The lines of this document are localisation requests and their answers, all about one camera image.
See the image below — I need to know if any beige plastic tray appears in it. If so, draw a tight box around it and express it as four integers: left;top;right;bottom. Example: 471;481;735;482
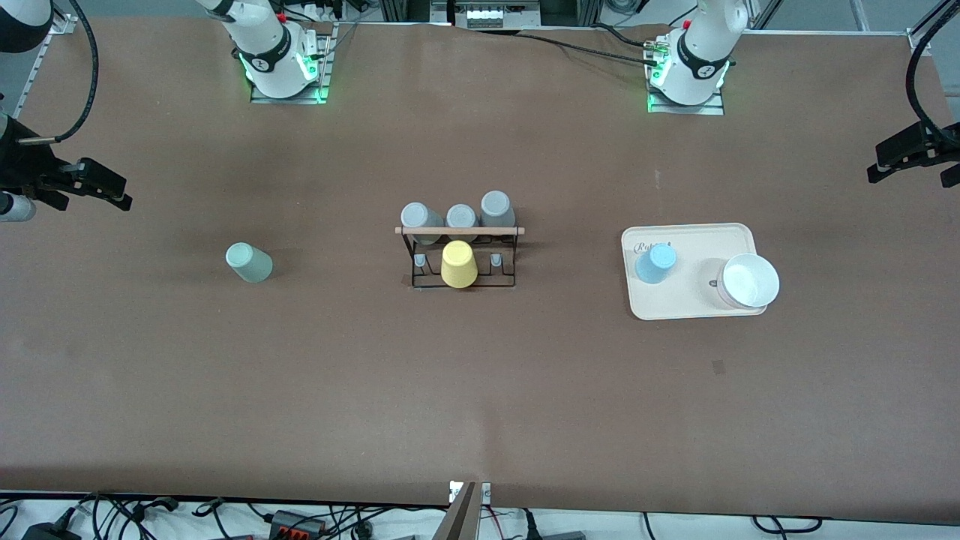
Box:
621;223;769;321

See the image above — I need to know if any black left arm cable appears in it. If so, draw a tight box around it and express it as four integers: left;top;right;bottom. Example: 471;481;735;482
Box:
906;0;960;143

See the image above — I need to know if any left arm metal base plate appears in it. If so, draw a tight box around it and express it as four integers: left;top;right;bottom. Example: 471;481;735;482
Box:
646;34;726;116

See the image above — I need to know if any black wire cup rack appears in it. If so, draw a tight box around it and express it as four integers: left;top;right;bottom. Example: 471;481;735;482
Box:
394;225;526;290

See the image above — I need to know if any yellow cup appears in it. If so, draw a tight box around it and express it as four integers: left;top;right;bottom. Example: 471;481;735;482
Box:
440;240;479;289

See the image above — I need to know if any black orange power strip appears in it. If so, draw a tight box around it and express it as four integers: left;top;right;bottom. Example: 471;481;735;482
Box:
270;510;329;540

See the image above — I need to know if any white power strip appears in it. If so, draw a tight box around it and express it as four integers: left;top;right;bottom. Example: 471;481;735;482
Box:
296;0;346;22

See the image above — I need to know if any grey cup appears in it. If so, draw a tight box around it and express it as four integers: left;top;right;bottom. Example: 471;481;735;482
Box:
445;204;479;245
400;202;445;246
480;190;517;230

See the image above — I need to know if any light blue cup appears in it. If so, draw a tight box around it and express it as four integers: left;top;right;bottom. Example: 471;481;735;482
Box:
634;244;678;285

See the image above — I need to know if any black cable loop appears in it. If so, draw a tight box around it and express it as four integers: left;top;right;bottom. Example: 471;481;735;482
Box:
752;514;824;535

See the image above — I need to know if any grey control box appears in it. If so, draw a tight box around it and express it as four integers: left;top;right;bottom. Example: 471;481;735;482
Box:
430;0;542;31

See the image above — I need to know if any long black table cable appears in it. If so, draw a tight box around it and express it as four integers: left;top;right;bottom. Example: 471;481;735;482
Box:
517;30;662;68

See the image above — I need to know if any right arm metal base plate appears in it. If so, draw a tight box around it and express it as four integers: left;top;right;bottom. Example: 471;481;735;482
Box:
250;22;335;104

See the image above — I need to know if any aluminium table edge rail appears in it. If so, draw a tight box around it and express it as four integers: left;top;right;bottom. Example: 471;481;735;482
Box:
11;15;77;121

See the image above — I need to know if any short black table cable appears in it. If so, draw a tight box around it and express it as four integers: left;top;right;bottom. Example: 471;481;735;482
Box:
592;22;659;50

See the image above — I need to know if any grey metal bar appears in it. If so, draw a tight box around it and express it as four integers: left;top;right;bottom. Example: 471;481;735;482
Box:
433;481;479;540

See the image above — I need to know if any black power adapter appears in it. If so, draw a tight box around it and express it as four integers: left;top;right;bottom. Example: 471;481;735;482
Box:
21;521;82;540

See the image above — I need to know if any pale green cup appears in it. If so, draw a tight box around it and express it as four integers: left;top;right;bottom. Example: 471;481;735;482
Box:
225;241;274;284

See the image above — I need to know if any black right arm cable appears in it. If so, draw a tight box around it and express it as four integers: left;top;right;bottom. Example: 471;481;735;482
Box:
16;0;100;145

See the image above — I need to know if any white bowl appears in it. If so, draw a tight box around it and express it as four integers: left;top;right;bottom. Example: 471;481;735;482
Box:
716;253;781;310

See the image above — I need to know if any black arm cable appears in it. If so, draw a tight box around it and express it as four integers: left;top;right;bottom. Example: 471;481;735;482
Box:
16;0;100;145
906;0;960;143

